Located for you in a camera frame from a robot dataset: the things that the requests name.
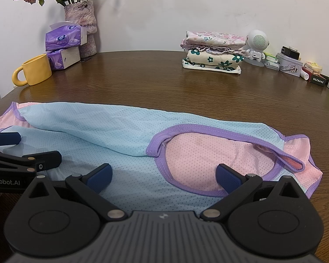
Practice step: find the green and white small boxes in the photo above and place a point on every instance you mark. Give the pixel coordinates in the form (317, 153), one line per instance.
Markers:
(271, 61)

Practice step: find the purple tissue pack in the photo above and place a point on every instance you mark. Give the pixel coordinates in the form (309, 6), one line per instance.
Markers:
(63, 59)
(64, 38)

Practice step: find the pink and blue mesh vest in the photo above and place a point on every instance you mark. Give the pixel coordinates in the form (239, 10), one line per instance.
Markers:
(112, 131)

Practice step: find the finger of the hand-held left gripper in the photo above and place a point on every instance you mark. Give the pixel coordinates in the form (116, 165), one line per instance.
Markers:
(6, 139)
(48, 159)

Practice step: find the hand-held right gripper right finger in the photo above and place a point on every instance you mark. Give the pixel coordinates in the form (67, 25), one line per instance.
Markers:
(229, 179)

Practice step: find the cream green-flowered folded garment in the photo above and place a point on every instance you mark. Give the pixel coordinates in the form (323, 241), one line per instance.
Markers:
(213, 60)

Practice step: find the dark red box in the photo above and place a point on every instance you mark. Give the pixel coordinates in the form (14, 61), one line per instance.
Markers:
(319, 80)

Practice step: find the yellow mug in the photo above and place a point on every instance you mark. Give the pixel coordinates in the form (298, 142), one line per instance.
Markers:
(38, 70)

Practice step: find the black charger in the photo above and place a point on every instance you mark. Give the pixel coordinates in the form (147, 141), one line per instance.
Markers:
(290, 52)

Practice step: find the yellow sticky note pad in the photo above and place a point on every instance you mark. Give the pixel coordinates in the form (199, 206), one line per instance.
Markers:
(312, 68)

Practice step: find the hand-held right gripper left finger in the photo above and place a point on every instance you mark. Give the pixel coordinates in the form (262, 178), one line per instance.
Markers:
(100, 179)

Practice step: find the fuzzy purple vase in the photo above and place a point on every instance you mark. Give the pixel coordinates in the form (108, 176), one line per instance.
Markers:
(82, 16)

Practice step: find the pink floral folded garment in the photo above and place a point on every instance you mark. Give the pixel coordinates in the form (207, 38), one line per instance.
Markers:
(213, 39)

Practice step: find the white tube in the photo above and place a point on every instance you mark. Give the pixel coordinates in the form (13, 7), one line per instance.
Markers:
(305, 74)

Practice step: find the white robot speaker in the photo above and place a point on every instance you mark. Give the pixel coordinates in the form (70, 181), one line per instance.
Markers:
(257, 41)

